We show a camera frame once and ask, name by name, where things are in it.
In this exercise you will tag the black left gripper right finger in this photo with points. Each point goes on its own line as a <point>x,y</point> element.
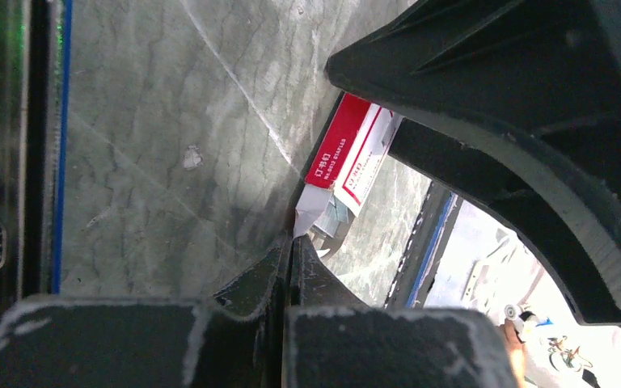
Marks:
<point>333,339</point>

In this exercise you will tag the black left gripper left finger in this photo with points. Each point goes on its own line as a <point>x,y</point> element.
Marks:
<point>232,339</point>

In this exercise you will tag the aluminium frame rail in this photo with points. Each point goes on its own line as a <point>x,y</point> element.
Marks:
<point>35,59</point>

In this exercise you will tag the red white staples box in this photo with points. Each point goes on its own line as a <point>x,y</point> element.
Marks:
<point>346,165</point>

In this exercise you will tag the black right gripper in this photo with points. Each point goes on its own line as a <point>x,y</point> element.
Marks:
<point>516,107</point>

